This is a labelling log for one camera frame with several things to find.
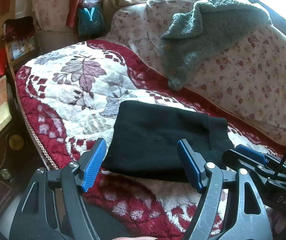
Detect floral print quilt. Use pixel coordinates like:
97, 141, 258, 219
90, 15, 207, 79
110, 0, 286, 147

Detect teal bag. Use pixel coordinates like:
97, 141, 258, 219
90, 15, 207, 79
77, 6, 106, 37

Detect dark wooden cabinet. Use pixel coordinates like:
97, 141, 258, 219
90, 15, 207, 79
0, 130, 47, 207

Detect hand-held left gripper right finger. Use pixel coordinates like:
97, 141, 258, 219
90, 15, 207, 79
177, 139, 273, 240

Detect red and white floral blanket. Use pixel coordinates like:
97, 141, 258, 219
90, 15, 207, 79
15, 40, 286, 240

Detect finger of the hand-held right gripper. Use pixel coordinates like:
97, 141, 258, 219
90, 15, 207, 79
235, 144, 283, 172
222, 149, 273, 182

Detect wooden chair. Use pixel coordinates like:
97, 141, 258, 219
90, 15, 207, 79
1, 16, 43, 74

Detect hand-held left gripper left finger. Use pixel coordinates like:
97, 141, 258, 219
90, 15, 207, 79
9, 138, 108, 240

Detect red cloth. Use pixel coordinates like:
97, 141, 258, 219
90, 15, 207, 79
66, 0, 85, 28

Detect black pants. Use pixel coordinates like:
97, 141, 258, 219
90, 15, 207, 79
101, 100, 234, 183

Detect grey fleece jacket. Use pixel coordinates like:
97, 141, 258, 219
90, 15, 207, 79
160, 0, 273, 92

